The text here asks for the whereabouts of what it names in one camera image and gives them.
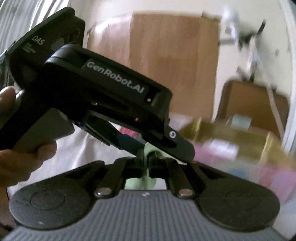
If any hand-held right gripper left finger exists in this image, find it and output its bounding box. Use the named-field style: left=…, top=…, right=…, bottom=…
left=67, top=149, right=145, bottom=200

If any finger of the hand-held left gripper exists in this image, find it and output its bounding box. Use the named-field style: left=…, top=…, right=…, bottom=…
left=79, top=112, right=148, bottom=159
left=143, top=125, right=196, bottom=163

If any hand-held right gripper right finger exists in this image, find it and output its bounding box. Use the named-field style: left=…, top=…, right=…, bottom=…
left=148, top=151, right=223, bottom=200

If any light green soft cloth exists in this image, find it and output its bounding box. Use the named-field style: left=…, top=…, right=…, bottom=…
left=124, top=142, right=163, bottom=191

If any pink macaron print tin box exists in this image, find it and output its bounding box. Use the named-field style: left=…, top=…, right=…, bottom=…
left=179, top=117, right=296, bottom=205

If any person's left hand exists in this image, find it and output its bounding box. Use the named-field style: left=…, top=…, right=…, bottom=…
left=0, top=86, right=57, bottom=188

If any floral clear table cover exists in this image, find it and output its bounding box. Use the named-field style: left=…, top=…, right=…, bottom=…
left=7, top=124, right=167, bottom=197

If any green cup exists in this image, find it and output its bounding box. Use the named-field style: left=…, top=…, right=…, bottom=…
left=231, top=114, right=253, bottom=128

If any wood pattern vinyl sheet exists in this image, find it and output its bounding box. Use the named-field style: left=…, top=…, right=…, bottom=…
left=86, top=11, right=221, bottom=117

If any brown woven chair back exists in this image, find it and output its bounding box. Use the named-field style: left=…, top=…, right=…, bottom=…
left=216, top=79, right=290, bottom=141

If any grey striped cloth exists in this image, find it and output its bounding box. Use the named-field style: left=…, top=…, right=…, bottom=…
left=0, top=0, right=73, bottom=55

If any white power cable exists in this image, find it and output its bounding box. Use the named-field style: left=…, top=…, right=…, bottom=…
left=248, top=40, right=287, bottom=142

